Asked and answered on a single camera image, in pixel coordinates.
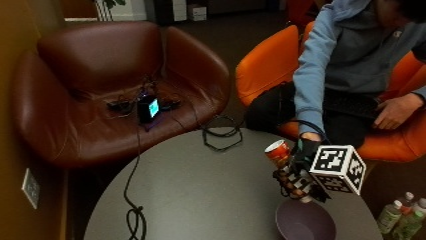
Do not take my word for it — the orange and white can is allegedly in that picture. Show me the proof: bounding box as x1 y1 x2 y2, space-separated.
264 139 293 170

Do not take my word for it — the black keyboard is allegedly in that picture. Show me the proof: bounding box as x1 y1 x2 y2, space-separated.
322 87 383 120

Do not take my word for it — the white cube with black markers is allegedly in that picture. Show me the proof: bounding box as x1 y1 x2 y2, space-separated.
309 144 369 196

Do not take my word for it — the purple bowl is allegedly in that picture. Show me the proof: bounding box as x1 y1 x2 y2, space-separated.
274 199 338 240

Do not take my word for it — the the person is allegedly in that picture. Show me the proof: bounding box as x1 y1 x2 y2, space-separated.
245 0 426 151

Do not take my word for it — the green bottle with white cap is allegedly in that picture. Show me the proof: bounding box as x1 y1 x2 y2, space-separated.
411 197 426 216
377 199 403 235
391 209 426 240

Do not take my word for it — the red label bottle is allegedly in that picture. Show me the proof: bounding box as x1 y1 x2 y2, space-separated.
397 191 417 215

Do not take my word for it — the orange armchair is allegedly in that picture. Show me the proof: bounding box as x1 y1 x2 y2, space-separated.
234 19 426 164

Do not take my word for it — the black device with lit screen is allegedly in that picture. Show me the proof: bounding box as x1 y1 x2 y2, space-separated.
136 95 161 124

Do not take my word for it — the white box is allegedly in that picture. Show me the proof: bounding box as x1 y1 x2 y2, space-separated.
186 3 209 22

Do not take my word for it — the white cabinet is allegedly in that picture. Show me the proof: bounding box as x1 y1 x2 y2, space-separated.
170 0 189 22

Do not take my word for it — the brown leather armchair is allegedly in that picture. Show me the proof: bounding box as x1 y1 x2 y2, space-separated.
11 20 232 168

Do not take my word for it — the black glove cable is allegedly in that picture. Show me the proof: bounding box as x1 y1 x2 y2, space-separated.
278 119 330 145

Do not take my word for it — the coiled black cable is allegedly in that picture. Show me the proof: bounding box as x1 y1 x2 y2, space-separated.
201 114 245 153

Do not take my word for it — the long black cable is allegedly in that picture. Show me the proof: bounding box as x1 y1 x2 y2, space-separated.
123 119 149 240

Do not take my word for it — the white wall socket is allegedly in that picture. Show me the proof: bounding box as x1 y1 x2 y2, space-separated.
21 167 43 210

